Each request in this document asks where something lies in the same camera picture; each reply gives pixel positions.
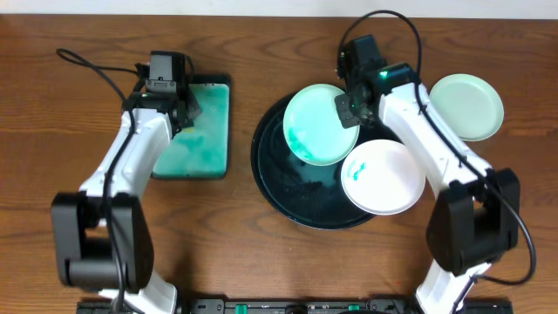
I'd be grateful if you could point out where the mint green plate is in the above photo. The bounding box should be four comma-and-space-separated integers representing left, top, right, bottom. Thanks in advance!
282, 84, 360, 166
430, 73, 504, 141

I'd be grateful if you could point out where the white plate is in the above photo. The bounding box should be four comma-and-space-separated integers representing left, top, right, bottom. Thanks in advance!
340, 140, 425, 215

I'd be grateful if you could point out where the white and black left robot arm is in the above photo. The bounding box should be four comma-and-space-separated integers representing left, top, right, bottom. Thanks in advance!
51, 78, 191, 313

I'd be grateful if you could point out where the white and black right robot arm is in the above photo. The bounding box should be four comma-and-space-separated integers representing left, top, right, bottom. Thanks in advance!
336, 64, 523, 313

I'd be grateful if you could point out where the black rectangular soapy water tray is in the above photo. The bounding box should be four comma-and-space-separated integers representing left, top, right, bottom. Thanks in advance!
152, 74, 231, 180

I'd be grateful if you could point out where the round black serving tray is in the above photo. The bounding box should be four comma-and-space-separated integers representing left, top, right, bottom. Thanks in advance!
250, 94, 375, 230

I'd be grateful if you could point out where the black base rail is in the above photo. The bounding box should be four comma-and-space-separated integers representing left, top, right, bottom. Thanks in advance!
76, 297, 514, 314

